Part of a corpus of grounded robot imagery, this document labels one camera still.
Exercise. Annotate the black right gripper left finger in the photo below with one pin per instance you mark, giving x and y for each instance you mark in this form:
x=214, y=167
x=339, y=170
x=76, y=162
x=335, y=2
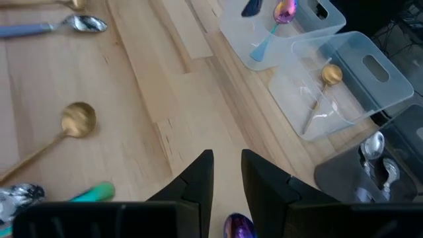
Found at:
x=198, y=185

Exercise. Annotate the clear plastic bin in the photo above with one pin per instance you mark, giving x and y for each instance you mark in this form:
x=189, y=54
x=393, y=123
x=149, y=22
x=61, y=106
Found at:
x=357, y=99
x=244, y=43

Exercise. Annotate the grey plastic bin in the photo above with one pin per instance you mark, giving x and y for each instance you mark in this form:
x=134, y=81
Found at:
x=337, y=178

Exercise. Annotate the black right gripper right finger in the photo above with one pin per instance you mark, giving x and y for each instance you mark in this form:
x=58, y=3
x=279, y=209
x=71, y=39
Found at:
x=267, y=185

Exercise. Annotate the gold spoon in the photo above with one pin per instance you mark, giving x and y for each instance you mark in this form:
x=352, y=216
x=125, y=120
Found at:
x=331, y=74

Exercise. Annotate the wooden spoon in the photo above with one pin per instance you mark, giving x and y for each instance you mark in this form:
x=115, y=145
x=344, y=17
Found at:
x=77, y=4
x=78, y=119

